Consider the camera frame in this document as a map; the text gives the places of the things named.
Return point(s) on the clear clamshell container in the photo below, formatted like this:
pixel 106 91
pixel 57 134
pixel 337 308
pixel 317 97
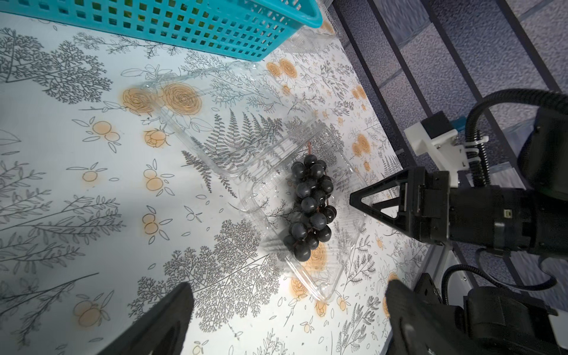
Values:
pixel 238 123

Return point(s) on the black grape bunch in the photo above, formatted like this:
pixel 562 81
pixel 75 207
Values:
pixel 312 214

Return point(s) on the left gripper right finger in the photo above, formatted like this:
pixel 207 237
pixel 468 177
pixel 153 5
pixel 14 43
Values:
pixel 419 327

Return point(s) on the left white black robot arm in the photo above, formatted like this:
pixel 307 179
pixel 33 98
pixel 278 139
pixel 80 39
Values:
pixel 490 321

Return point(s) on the teal plastic basket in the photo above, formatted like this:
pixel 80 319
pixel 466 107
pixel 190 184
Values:
pixel 247 30

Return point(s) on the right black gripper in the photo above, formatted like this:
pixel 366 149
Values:
pixel 497 218

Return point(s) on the clear plastic container far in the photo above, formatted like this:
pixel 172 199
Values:
pixel 312 40

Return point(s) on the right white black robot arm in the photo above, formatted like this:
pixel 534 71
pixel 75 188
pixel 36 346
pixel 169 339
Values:
pixel 542 160

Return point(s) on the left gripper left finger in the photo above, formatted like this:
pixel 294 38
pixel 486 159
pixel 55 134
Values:
pixel 161 330

